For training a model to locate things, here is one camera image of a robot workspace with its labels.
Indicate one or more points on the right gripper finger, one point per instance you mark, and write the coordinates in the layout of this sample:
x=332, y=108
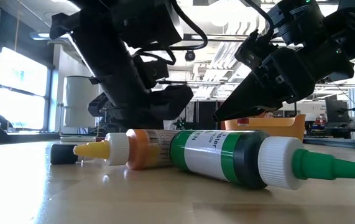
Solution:
x=258, y=112
x=255, y=93

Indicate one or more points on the yellow plastic bin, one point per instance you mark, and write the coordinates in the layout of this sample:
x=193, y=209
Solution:
x=273, y=130

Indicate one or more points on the large green food coloring bottle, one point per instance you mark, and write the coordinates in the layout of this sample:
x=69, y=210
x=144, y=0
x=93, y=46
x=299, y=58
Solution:
x=245, y=158

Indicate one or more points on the large yellow-capped food coloring bottle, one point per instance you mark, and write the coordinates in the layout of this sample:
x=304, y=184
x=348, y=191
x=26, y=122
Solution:
x=143, y=149

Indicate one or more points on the small dark teal dropper bottle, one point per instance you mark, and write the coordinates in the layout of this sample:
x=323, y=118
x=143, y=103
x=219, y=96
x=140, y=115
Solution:
x=64, y=154

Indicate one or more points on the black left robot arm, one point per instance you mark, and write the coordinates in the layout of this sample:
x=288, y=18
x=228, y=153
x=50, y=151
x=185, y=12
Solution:
x=102, y=46

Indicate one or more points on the black computer monitor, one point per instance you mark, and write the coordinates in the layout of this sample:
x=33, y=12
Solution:
x=337, y=110

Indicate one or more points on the black ceiling spotlight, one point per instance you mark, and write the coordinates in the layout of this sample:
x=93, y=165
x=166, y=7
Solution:
x=190, y=55

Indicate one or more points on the long overhead light bar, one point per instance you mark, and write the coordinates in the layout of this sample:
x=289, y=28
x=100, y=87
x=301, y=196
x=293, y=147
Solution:
x=220, y=40

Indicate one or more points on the small dark red dropper bottle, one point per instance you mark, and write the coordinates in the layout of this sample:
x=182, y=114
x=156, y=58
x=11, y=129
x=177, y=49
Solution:
x=100, y=139

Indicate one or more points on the white cylindrical container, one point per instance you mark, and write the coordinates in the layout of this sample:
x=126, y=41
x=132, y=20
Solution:
x=77, y=102

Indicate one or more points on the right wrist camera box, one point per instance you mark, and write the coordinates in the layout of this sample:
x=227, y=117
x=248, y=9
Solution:
x=298, y=18

